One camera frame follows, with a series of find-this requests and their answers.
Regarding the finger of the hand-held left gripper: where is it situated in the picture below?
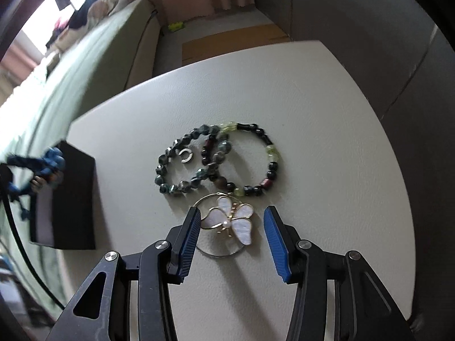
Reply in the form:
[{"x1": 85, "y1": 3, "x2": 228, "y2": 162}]
[{"x1": 0, "y1": 163, "x2": 15, "y2": 194}]

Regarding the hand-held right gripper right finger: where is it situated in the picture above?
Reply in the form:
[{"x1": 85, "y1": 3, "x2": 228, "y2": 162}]
[{"x1": 263, "y1": 205, "x2": 416, "y2": 341}]

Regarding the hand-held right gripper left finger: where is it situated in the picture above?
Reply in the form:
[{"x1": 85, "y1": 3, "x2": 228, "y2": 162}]
[{"x1": 46, "y1": 206, "x2": 202, "y2": 341}]

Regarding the blue beaded bracelet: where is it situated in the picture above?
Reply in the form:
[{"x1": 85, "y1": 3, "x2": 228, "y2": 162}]
[{"x1": 7, "y1": 147, "x2": 66, "y2": 221}]

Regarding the black box with white inside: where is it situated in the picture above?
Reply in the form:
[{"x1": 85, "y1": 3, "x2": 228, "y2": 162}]
[{"x1": 30, "y1": 140, "x2": 96, "y2": 250}]

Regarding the narrow pink curtain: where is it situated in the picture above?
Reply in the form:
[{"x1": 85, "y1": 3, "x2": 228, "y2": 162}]
[{"x1": 0, "y1": 41, "x2": 40, "y2": 70}]

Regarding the bed with green sheet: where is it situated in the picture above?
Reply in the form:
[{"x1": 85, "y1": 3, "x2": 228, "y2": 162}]
[{"x1": 0, "y1": 0, "x2": 160, "y2": 292}]

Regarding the pile of clothes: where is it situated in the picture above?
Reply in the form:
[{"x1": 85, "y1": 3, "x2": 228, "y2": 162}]
[{"x1": 46, "y1": 0, "x2": 121, "y2": 50}]

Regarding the flat cardboard sheet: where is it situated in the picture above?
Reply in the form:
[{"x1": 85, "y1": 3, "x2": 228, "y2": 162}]
[{"x1": 181, "y1": 23, "x2": 290, "y2": 65}]

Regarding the dark grey wardrobe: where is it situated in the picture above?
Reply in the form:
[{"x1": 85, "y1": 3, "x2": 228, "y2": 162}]
[{"x1": 251, "y1": 0, "x2": 455, "y2": 199}]

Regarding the dark green beaded bracelet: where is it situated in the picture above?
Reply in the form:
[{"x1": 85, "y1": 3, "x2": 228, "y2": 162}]
[{"x1": 155, "y1": 124, "x2": 233, "y2": 193}]

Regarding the black braided cable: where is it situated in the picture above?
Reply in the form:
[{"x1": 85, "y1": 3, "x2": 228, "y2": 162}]
[{"x1": 0, "y1": 192, "x2": 66, "y2": 308}]

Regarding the black and green beaded bracelet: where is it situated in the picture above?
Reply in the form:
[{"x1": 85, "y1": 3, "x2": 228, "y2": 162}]
[{"x1": 201, "y1": 121, "x2": 281, "y2": 198}]

